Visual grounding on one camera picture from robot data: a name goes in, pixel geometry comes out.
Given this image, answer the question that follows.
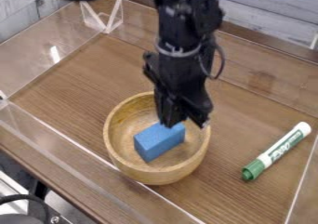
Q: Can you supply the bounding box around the green white marker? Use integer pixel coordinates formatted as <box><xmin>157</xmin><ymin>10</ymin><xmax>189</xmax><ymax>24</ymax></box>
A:
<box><xmin>241</xmin><ymin>122</ymin><xmax>311</xmax><ymax>181</ymax></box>

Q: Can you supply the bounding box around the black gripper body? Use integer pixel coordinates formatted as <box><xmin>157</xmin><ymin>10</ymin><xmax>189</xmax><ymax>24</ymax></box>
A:
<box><xmin>142</xmin><ymin>46</ymin><xmax>215</xmax><ymax>116</ymax></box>

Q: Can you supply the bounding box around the blue rectangular block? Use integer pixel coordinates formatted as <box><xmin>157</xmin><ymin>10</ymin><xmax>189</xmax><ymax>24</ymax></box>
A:
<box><xmin>132</xmin><ymin>123</ymin><xmax>185</xmax><ymax>163</ymax></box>

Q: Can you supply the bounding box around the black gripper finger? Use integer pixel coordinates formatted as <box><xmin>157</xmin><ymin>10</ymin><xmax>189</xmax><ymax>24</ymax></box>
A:
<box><xmin>185</xmin><ymin>106</ymin><xmax>213</xmax><ymax>128</ymax></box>
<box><xmin>153</xmin><ymin>89</ymin><xmax>185</xmax><ymax>128</ymax></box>

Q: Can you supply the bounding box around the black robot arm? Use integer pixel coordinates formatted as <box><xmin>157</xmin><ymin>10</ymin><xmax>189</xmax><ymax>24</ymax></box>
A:
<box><xmin>142</xmin><ymin>0</ymin><xmax>224</xmax><ymax>127</ymax></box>

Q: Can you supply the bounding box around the clear acrylic corner bracket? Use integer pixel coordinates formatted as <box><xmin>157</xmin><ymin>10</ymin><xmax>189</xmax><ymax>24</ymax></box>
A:
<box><xmin>78</xmin><ymin>0</ymin><xmax>122</xmax><ymax>34</ymax></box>

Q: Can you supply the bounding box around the clear acrylic front wall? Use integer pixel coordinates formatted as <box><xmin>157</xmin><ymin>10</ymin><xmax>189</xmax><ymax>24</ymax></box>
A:
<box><xmin>0</xmin><ymin>99</ymin><xmax>204</xmax><ymax>224</ymax></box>

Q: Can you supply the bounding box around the black cable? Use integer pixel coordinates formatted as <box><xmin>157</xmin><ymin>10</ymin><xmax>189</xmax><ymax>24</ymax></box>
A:
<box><xmin>0</xmin><ymin>193</ymin><xmax>50</xmax><ymax>224</ymax></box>

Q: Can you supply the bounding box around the brown wooden bowl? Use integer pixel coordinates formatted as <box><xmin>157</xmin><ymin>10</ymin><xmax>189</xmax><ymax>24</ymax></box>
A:
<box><xmin>102</xmin><ymin>92</ymin><xmax>211</xmax><ymax>185</ymax></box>

